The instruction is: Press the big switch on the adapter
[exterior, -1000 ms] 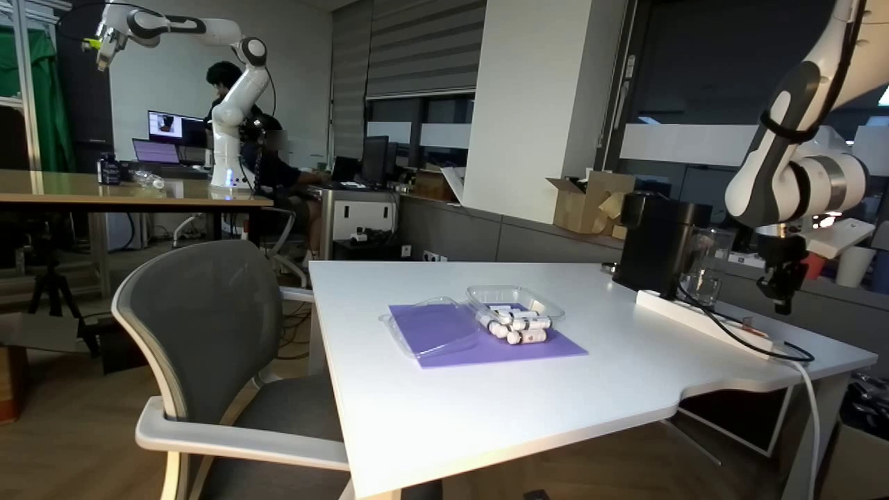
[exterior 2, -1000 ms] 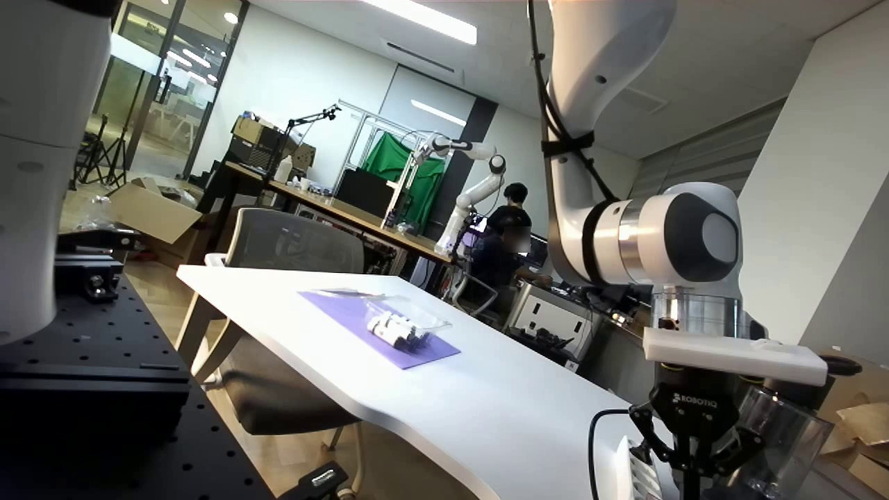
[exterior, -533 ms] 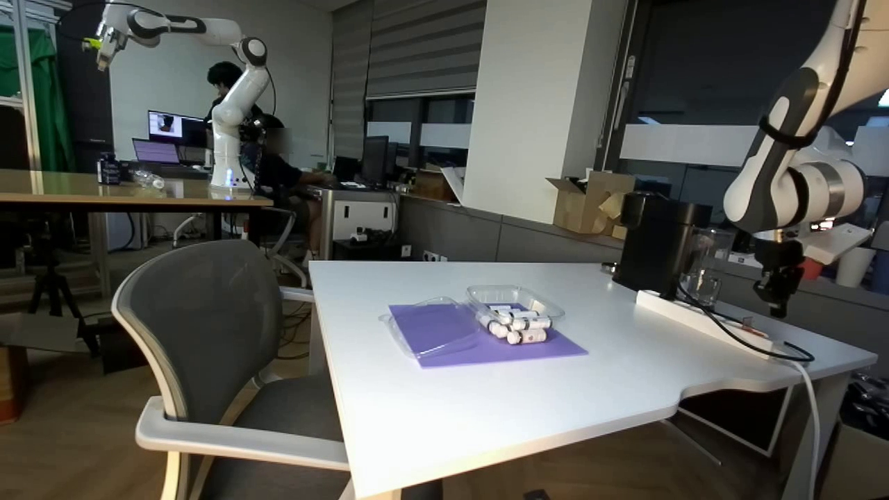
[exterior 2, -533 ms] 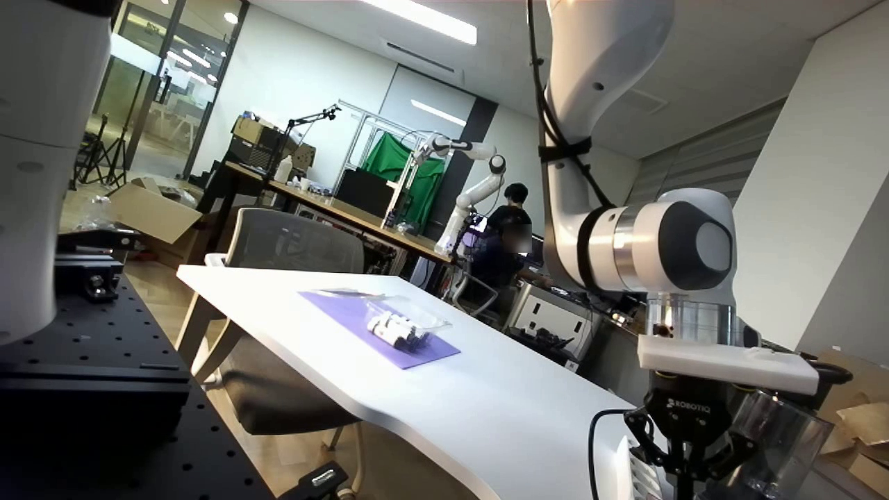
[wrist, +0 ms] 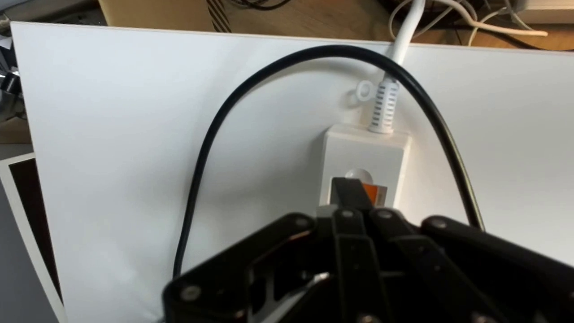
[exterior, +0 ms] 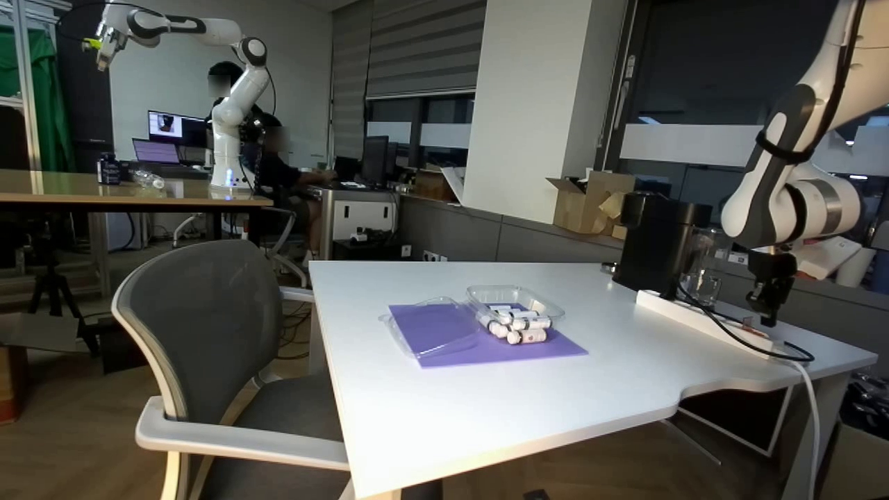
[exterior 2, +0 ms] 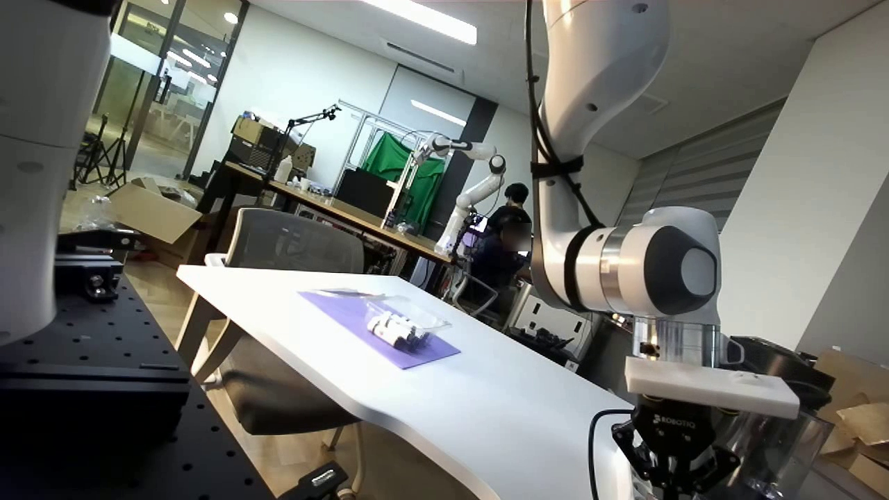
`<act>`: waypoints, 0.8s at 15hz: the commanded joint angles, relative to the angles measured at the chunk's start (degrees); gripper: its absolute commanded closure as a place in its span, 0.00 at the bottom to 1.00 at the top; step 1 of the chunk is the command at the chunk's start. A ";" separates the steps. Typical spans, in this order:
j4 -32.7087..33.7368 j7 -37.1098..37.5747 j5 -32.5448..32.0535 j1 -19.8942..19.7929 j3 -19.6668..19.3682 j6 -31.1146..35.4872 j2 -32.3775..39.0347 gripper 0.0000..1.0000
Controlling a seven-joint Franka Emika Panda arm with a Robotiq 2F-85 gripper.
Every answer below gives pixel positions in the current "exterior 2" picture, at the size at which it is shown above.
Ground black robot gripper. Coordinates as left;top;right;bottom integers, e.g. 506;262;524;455
612;397;744;500

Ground white power strip adapter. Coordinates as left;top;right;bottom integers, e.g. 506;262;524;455
597;425;645;500

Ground clear glass jug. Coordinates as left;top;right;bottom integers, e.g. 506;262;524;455
730;407;823;500

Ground grey desk partition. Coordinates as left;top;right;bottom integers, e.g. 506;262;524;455
574;316;645;402

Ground white drawer cabinet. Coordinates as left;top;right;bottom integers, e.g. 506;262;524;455
502;283;602;364

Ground open cardboard box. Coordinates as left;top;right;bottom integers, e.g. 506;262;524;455
810;344;889;500

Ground seated person in dark clothes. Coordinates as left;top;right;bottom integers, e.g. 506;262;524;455
466;208;533;291

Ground grey roller blind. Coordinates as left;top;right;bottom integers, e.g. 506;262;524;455
615;97;791;237

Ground clear plastic container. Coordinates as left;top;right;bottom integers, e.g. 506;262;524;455
352;291;453;355

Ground small white cylinder pieces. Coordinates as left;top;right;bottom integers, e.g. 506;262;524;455
363;312;431;352

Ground standing person in black shirt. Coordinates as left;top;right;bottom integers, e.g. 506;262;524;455
501;182;537;216

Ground purple mat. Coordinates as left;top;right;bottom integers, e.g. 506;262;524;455
294;287;463;372

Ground black desk monitor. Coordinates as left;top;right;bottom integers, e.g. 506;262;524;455
333;168;397;223

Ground green cloth backdrop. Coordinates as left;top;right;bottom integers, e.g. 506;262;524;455
359;132;448;230

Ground long wooden desk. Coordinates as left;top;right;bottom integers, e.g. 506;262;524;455
195;158;456;280

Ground ceiling light panel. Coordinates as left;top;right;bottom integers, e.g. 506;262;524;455
359;0;480;47

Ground brown box stack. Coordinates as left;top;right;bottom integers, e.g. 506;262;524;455
228;111;319;182

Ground black optical breadboard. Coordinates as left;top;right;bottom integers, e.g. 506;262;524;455
0;275;271;500

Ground large flat cardboard box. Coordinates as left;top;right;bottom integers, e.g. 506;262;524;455
58;179;209;264

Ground black equipment block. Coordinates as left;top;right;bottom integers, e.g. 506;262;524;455
53;227;128;305

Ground small black tripod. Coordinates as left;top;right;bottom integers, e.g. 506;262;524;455
76;111;134;191

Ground white wrist camera mount plate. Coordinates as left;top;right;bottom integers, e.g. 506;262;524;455
623;352;802;423

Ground black power cable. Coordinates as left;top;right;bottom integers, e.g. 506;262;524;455
587;407;641;486

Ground black cable along robot arm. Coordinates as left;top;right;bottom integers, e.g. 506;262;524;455
522;0;605;233

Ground black clamp mount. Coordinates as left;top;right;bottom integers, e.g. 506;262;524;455
277;461;352;500

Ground white metal rack frame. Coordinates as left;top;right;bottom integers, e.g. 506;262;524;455
333;94;448;227

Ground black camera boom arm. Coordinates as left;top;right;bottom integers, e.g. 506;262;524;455
284;101;345;139

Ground glass door with black frame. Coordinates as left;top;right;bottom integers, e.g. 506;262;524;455
84;0;249;187

